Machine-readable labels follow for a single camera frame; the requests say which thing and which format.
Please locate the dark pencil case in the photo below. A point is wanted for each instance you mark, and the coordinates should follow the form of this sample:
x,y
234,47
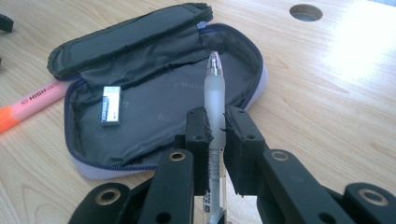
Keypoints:
x,y
162,90

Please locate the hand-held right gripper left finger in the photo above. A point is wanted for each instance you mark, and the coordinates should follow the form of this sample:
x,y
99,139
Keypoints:
x,y
197,146

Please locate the clear frosted pen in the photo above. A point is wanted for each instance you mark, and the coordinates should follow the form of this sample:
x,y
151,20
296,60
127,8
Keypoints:
x,y
214,90

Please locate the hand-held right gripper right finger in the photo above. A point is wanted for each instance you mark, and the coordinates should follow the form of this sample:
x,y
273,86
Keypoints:
x,y
244,149

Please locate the small white eraser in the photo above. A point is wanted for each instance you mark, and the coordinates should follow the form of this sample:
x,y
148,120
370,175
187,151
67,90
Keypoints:
x,y
110,106

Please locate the orange highlighter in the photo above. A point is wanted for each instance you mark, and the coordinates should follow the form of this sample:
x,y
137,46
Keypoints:
x,y
31,101

